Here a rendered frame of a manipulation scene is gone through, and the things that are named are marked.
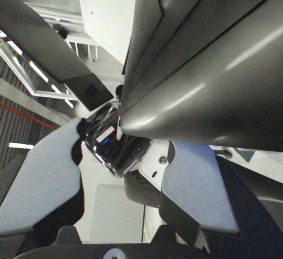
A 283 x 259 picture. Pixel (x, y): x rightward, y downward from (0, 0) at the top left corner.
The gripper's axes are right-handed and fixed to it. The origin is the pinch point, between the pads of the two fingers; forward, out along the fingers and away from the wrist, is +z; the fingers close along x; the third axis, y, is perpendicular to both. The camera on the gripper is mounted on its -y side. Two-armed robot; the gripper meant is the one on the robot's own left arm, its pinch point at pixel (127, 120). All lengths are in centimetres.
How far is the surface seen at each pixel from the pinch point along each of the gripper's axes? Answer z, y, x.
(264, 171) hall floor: 91, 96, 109
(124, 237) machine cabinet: 349, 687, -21
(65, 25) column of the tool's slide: 80, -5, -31
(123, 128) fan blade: 4.5, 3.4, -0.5
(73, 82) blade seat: 17.8, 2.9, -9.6
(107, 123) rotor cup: 12.3, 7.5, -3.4
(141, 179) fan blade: 19.3, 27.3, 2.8
